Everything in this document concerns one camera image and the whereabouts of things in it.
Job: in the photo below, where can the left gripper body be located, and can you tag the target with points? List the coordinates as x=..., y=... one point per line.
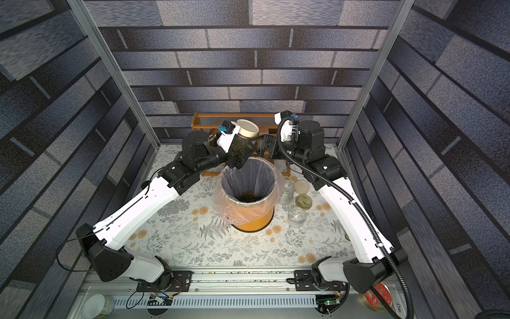
x=230, y=159

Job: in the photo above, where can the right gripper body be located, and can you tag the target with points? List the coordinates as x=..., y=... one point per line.
x=269, y=144

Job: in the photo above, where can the orange trash bin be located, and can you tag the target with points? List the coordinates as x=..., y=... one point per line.
x=253, y=223

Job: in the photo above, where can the green jar lid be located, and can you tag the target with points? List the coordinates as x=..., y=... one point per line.
x=304, y=201

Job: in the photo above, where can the glass tea jar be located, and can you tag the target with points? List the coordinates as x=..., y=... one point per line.
x=296, y=217

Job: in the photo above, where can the glass jar beige lid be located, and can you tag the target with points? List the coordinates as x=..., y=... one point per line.
x=287, y=195

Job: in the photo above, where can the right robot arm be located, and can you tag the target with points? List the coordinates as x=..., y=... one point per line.
x=302, y=144

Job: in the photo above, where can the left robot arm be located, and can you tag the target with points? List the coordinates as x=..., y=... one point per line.
x=104, y=243

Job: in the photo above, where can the wooden two-tier shelf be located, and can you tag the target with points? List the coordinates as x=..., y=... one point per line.
x=211, y=121

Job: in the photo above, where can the clear plastic bin liner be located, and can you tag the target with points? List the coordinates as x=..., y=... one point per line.
x=245, y=203

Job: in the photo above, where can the floral table mat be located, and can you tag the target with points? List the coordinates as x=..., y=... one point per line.
x=189, y=232

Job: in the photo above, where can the red round tin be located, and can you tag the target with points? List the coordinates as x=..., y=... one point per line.
x=371, y=301

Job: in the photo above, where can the white lidded jar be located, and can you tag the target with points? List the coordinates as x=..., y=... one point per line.
x=98, y=307

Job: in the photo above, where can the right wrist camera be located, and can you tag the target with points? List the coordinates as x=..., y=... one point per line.
x=287, y=126

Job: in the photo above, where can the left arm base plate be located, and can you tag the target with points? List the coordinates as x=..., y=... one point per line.
x=175, y=281

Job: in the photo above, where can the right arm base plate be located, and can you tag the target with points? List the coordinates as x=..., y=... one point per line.
x=307, y=280

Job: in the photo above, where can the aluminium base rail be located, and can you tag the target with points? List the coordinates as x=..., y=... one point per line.
x=228, y=293

